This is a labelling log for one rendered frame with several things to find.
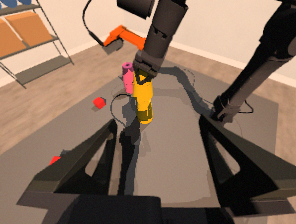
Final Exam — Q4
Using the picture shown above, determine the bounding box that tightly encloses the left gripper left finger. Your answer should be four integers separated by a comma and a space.
26, 119, 118, 195

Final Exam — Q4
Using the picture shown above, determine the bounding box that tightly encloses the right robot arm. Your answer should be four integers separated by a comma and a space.
102, 0, 296, 127

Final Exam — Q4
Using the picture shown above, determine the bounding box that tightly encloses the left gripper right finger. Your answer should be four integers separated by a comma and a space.
198, 114, 296, 207

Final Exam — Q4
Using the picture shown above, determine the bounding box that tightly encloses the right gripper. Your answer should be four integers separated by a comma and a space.
104, 23, 174, 85

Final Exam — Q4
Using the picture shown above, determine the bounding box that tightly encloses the red cube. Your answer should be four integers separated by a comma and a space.
49, 156, 60, 165
93, 97, 106, 109

